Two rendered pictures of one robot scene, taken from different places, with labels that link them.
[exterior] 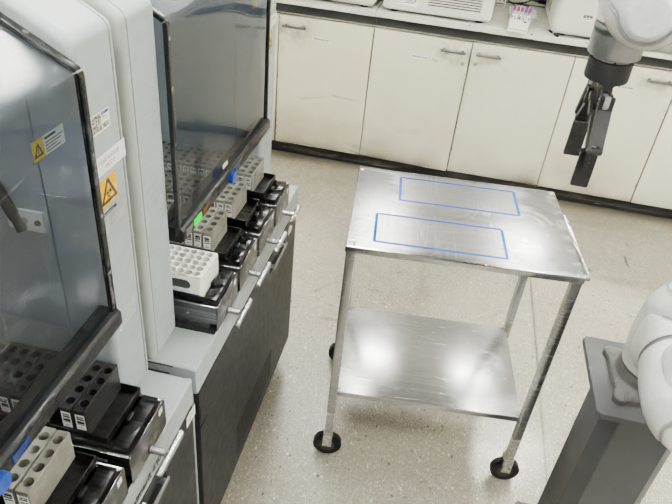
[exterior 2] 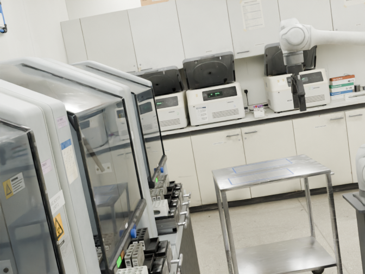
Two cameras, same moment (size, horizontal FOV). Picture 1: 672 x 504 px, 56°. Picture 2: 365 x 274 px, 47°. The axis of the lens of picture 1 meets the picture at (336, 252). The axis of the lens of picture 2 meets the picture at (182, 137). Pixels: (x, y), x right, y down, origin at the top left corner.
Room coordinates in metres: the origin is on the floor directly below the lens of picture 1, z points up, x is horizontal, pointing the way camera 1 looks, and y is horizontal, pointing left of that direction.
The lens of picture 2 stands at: (-0.85, 0.26, 1.46)
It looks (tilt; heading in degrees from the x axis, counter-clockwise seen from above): 8 degrees down; 357
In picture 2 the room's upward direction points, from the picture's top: 10 degrees counter-clockwise
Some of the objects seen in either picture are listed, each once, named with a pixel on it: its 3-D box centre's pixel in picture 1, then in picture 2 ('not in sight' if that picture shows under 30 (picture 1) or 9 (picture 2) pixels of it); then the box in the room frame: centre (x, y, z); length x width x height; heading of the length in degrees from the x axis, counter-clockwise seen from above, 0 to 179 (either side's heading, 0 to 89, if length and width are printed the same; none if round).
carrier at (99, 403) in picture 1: (98, 398); (144, 240); (0.72, 0.38, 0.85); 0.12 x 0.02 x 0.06; 172
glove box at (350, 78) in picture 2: not in sight; (342, 78); (3.59, -1.81, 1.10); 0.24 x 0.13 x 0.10; 80
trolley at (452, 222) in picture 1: (435, 326); (276, 235); (1.53, -0.34, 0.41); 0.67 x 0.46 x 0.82; 87
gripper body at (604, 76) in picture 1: (603, 83); (295, 74); (1.11, -0.44, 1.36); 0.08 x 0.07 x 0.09; 172
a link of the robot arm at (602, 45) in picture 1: (617, 41); (293, 58); (1.11, -0.44, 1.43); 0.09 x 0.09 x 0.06
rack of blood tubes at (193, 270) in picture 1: (148, 264); (137, 212); (1.14, 0.42, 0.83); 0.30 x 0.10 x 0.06; 82
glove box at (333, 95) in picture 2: not in sight; (339, 94); (3.60, -1.77, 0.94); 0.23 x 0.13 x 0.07; 86
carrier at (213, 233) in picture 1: (215, 231); (160, 197); (1.27, 0.30, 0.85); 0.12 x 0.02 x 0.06; 172
